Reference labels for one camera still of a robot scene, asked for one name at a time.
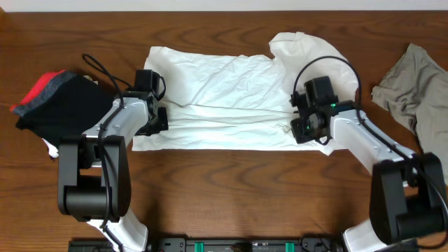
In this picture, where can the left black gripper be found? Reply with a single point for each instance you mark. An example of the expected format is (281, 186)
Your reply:
(161, 119)

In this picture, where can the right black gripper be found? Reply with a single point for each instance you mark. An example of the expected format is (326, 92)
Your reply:
(299, 136)

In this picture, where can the white printed t-shirt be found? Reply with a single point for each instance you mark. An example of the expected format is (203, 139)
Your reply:
(242, 102)

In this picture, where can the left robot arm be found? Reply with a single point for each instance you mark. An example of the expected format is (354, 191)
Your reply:
(94, 184)

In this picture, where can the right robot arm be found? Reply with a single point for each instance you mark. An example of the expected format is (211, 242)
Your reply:
(408, 198)

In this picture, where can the black folded garment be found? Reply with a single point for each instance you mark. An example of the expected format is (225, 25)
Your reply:
(70, 105)

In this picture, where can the grey garment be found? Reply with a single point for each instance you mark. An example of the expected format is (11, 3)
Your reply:
(414, 92)

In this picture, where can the white green folded garment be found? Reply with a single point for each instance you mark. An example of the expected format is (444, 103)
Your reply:
(52, 150)

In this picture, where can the red folded garment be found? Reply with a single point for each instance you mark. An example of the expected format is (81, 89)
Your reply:
(38, 87)

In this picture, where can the black mounting rail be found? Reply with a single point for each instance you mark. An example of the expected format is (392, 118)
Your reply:
(181, 244)

